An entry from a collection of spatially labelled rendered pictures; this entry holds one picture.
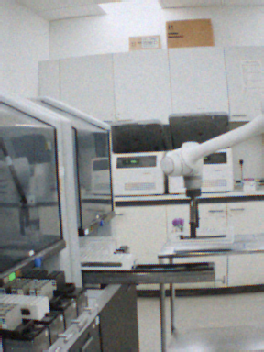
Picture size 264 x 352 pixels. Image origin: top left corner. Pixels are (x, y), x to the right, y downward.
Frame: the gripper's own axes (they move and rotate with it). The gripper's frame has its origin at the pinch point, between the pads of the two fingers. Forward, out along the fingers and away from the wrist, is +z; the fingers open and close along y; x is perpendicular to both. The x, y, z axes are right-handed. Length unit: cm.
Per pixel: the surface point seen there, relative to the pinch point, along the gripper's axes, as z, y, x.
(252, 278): 76, 198, -23
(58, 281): 5, -79, 37
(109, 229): 0.9, 17.2, 46.6
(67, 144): -43, -52, 41
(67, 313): 12, -95, 29
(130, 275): 11.1, -41.4, 21.1
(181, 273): 10.8, -40.1, 0.4
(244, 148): -34, 260, -15
